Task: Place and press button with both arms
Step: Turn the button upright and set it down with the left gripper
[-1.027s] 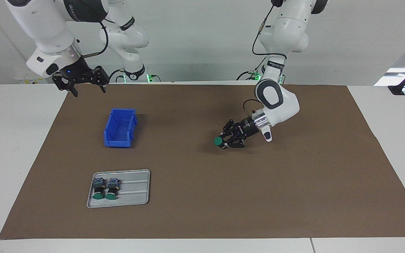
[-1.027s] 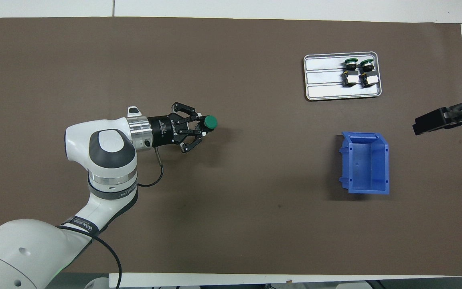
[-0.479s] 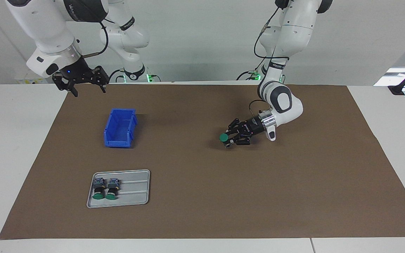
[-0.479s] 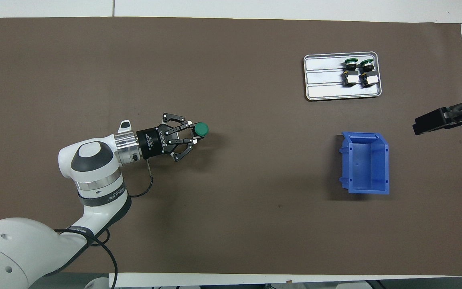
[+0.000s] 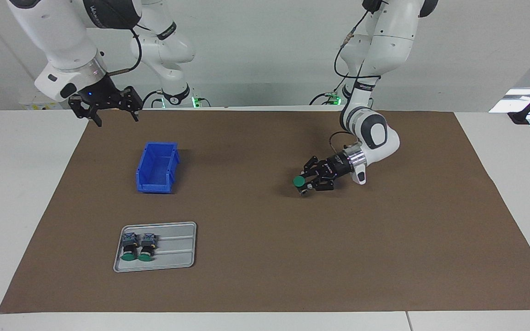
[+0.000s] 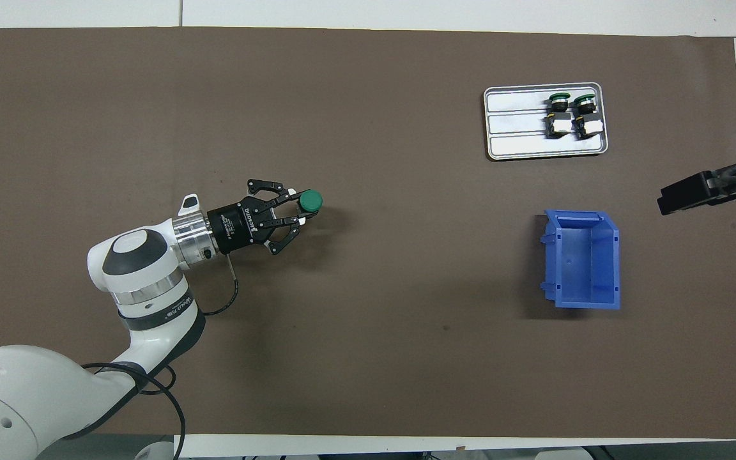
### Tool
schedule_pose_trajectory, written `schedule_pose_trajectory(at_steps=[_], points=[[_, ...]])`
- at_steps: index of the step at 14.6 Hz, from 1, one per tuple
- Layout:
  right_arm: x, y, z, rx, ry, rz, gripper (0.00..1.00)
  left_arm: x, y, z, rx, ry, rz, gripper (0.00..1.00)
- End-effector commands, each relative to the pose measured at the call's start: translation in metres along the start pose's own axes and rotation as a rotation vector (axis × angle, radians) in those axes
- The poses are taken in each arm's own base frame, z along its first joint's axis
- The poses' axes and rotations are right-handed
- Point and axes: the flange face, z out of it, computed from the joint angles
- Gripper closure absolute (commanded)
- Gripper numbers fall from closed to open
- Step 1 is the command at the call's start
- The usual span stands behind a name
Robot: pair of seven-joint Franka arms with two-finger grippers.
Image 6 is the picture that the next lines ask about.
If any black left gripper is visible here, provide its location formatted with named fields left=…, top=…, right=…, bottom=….
left=207, top=179, right=308, bottom=256

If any green push button switch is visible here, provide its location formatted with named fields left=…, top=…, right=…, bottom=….
left=571, top=93, right=603, bottom=139
left=545, top=92, right=572, bottom=139
left=296, top=189, right=324, bottom=216

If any blue plastic storage bin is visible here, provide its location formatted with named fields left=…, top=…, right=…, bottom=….
left=539, top=209, right=622, bottom=311

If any silver metal tray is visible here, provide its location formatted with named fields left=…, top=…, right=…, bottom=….
left=483, top=82, right=610, bottom=162

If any brown table mat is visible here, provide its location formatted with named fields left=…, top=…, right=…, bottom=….
left=0, top=27, right=736, bottom=441

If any white mounting board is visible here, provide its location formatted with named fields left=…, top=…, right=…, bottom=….
left=173, top=434, right=657, bottom=459

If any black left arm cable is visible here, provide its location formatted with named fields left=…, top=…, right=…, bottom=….
left=80, top=252, right=241, bottom=460

